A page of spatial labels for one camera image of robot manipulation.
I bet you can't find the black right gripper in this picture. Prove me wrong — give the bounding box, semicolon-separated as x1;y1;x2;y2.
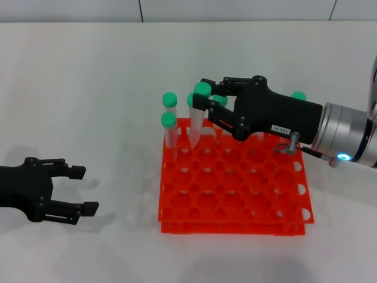
193;75;323;145

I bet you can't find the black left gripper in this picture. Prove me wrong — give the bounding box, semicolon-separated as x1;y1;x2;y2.
0;157;100;226

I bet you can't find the orange test tube rack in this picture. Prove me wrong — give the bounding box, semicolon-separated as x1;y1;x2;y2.
157;117;315;236

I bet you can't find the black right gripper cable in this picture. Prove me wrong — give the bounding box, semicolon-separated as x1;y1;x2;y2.
273;131;339;169

